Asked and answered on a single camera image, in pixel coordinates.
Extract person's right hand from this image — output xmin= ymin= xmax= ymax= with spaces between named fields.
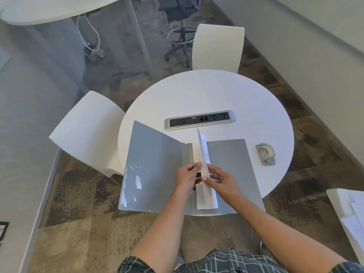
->
xmin=202 ymin=165 xmax=247 ymax=205

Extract person's left hand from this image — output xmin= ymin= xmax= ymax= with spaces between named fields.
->
xmin=175 ymin=162 xmax=203 ymax=194

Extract white paper stack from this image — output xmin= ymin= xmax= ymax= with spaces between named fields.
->
xmin=192 ymin=127 xmax=220 ymax=210

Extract person's right forearm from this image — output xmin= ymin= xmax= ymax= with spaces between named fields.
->
xmin=226 ymin=192 xmax=350 ymax=273

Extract person's left forearm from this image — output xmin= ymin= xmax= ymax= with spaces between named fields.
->
xmin=129 ymin=185 xmax=197 ymax=273

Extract silver power outlet strip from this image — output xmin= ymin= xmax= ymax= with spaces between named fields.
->
xmin=164 ymin=110 xmax=237 ymax=131

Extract grey hole punch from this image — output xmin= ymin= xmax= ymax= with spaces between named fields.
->
xmin=255 ymin=143 xmax=276 ymax=166

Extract plaid shirt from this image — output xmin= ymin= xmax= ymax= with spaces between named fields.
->
xmin=117 ymin=248 xmax=364 ymax=273

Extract white curved chair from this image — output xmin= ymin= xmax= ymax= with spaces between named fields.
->
xmin=192 ymin=23 xmax=245 ymax=74
xmin=49 ymin=90 xmax=126 ymax=178

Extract white side table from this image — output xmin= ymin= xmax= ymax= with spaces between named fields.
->
xmin=326 ymin=188 xmax=364 ymax=265

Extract grey floor power box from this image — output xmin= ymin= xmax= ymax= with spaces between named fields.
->
xmin=84 ymin=42 xmax=105 ymax=61

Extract loose white paper sheets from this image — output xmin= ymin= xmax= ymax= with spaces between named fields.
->
xmin=341 ymin=193 xmax=364 ymax=253

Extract black office chair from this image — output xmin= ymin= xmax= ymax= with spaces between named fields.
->
xmin=158 ymin=0 xmax=202 ymax=68

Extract white desk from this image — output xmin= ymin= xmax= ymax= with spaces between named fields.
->
xmin=0 ymin=0 xmax=154 ymax=94

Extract grey open ring binder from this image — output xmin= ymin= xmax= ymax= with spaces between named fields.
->
xmin=118 ymin=120 xmax=267 ymax=217

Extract white cable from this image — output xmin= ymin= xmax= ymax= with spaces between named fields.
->
xmin=76 ymin=13 xmax=101 ymax=52

